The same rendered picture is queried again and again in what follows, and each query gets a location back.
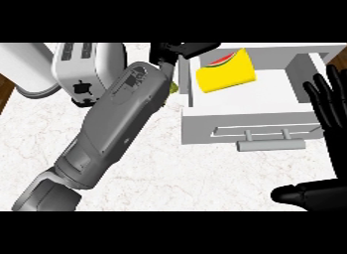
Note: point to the yellow box with watermelon print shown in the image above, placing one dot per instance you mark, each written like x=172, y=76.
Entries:
x=226, y=73

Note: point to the white toaster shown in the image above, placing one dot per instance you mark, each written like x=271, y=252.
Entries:
x=86, y=71

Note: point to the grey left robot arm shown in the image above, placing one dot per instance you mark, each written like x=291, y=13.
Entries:
x=117, y=122

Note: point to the white open drawer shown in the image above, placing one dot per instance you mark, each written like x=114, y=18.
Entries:
x=259, y=89

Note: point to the white rounded appliance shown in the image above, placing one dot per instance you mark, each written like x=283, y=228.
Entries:
x=23, y=67

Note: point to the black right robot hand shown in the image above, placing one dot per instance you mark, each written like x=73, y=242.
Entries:
x=339, y=132

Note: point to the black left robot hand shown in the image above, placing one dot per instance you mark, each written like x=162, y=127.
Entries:
x=181, y=49

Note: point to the yellow-green cup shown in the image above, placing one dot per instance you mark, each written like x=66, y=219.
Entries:
x=173, y=88

